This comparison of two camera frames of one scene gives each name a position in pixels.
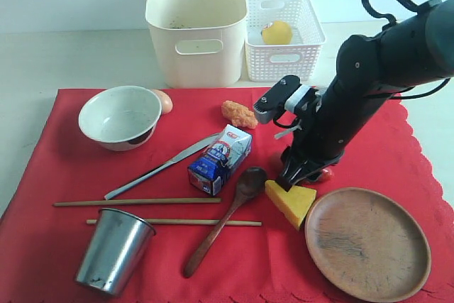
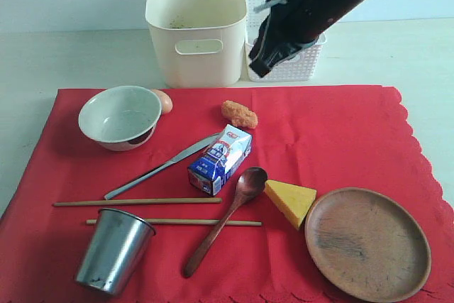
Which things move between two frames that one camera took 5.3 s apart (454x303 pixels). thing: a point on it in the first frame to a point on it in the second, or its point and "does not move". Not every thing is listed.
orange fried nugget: x=239 y=115 does not move
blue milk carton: x=227 y=152 does not move
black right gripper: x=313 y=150 to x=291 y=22
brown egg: x=166 y=101 does not move
